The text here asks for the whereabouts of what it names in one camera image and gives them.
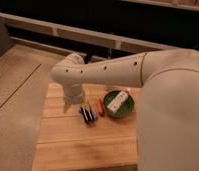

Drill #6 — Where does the wooden board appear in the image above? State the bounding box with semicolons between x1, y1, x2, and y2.
32;83;137;171

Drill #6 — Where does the orange carrot toy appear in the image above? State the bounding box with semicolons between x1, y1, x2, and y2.
98;98;104;116

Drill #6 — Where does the black bracket on rail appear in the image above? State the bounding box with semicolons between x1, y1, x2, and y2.
84;54;93;64

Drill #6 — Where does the white box in bowl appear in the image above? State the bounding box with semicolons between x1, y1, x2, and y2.
107;91;128;113

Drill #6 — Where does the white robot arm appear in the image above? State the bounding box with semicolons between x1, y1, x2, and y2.
51;48;199;171

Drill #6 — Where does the green bowl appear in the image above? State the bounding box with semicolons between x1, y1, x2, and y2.
103;90;135;118

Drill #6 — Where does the blue sponge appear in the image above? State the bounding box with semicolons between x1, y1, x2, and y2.
92;112;98;121

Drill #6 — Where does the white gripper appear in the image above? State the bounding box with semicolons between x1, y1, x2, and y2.
63;87;91;114

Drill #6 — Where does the black white striped eraser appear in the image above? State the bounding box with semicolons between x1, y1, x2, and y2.
80;106;94;123

